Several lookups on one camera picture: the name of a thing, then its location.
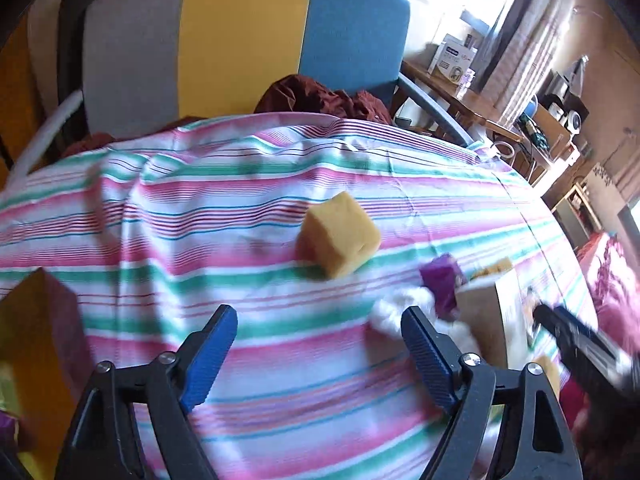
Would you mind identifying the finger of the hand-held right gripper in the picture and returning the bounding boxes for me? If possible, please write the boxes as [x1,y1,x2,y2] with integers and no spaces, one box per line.
[532,304,632,401]

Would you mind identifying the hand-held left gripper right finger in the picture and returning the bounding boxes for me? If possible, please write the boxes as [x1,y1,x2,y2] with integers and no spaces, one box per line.
[401,306,585,480]

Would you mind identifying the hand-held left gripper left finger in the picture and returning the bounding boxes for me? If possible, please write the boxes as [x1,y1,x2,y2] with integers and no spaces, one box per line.
[54,304,239,480]

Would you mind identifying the clear green-edged snack packet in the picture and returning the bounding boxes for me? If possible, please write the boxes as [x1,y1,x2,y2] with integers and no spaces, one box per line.
[456,270,532,367]

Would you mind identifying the yellow sponge block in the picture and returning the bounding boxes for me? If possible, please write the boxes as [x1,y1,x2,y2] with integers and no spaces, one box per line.
[294,191,382,280]
[472,257,515,281]

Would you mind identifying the white fluffy cloth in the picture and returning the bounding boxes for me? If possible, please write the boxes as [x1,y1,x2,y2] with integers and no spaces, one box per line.
[369,285,482,357]

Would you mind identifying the magenta bed blanket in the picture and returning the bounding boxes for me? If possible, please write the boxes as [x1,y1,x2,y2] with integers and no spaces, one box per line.
[576,232,640,361]

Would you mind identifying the small purple packet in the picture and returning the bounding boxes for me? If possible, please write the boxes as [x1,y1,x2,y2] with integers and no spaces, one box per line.
[419,254,468,318]

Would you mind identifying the white low shelf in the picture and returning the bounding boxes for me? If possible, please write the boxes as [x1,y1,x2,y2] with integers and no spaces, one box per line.
[550,181,602,248]

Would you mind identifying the yellow and maroon box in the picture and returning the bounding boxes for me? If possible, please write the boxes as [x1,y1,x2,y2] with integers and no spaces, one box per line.
[0,267,97,480]

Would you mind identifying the striped pink green tablecloth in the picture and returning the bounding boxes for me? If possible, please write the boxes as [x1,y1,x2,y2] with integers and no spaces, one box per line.
[0,111,601,480]

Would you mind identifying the wooden desk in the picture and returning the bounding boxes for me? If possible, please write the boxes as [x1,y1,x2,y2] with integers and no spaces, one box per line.
[517,104,586,173]

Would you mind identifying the wooden side table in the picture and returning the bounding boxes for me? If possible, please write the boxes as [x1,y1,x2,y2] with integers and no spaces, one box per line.
[401,60,526,142]

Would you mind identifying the dark red cloth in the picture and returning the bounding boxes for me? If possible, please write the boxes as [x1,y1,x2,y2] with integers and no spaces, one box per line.
[62,74,394,157]

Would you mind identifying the white printed carton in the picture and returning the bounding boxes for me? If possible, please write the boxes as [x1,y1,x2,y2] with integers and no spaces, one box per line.
[428,33,477,82]

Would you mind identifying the beige curtain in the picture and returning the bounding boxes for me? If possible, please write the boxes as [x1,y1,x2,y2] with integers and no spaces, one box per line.
[486,0,568,128]

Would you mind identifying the grey yellow blue chair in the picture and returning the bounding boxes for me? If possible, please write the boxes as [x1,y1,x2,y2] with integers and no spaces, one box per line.
[80,0,472,148]

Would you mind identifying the black chair back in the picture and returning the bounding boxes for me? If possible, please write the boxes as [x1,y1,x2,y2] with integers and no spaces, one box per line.
[56,0,102,148]

